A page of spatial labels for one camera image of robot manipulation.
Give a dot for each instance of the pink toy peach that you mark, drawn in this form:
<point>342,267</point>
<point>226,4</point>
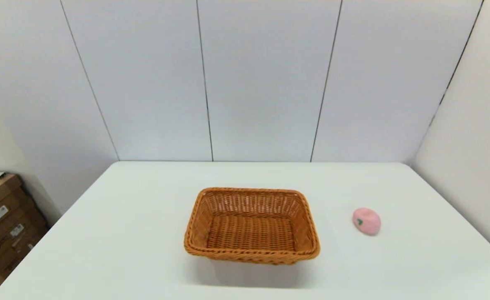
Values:
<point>367,223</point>

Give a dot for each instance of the orange wicker basket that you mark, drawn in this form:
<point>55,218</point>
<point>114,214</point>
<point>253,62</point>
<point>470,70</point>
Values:
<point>251,233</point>

